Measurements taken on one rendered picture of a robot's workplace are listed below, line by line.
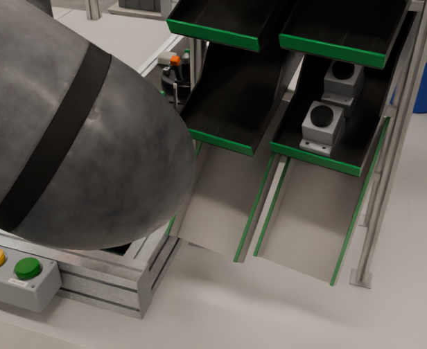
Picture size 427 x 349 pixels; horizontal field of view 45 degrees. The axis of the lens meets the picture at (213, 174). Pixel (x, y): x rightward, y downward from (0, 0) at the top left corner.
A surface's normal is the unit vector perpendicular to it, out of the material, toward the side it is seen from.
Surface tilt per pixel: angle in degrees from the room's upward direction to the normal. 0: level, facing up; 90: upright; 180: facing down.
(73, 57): 39
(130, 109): 47
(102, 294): 90
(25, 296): 90
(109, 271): 0
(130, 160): 75
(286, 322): 0
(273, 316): 0
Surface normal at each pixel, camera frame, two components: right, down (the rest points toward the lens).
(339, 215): -0.33, -0.19
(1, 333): 0.00, -0.79
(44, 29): 0.61, -0.61
